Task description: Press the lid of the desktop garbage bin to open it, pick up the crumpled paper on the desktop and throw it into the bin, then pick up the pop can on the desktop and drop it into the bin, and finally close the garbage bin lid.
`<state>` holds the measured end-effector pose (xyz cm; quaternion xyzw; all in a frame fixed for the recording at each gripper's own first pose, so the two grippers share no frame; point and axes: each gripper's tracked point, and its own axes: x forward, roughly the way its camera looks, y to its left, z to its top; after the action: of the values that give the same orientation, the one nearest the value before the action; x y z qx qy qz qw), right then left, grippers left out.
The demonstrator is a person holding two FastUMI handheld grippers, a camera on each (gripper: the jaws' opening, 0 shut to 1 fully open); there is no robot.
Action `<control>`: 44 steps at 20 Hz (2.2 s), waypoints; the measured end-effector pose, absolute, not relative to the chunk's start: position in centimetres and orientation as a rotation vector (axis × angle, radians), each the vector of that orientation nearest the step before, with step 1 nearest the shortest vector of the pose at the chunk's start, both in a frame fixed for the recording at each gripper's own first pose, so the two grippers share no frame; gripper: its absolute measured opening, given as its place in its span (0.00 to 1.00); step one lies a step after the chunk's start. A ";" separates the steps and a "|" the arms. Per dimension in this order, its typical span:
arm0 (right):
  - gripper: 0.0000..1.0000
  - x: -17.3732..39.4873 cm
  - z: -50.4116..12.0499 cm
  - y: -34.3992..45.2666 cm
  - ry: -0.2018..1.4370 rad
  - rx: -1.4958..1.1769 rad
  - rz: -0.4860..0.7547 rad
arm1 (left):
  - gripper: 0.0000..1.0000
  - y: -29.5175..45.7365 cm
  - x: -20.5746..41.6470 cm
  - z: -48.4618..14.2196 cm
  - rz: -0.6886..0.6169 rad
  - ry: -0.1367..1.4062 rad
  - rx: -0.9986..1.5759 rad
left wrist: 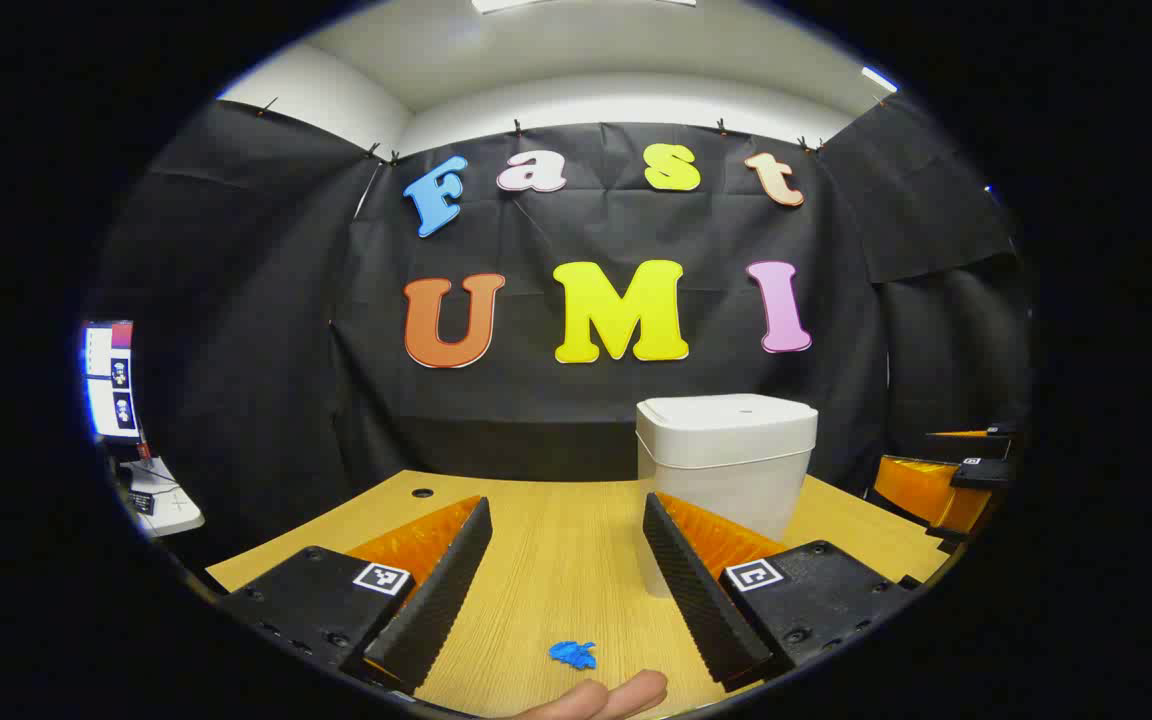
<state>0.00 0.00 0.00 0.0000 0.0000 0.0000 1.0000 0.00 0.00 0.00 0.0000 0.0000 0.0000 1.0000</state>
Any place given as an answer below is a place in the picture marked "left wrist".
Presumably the computer monitor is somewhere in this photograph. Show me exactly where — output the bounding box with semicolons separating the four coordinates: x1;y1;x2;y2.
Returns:
83;320;142;443

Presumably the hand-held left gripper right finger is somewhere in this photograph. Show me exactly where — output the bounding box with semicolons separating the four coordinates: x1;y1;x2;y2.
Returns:
642;490;922;694

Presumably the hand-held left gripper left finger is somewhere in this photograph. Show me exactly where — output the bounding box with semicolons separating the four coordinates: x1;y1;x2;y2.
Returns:
219;495;494;696

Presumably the white desktop garbage bin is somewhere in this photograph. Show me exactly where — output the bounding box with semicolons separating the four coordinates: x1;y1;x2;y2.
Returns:
634;393;819;599

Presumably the wooden desktop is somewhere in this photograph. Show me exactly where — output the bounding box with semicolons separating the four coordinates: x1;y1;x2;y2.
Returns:
206;470;952;719

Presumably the white side table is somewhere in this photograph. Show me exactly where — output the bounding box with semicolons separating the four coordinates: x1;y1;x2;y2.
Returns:
116;455;205;538

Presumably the large ceiling light panel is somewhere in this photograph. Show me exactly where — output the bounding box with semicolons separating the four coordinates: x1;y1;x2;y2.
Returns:
471;0;697;13

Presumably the black backdrop cloth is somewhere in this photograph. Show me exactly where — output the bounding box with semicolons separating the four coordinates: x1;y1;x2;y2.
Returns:
86;95;1032;561

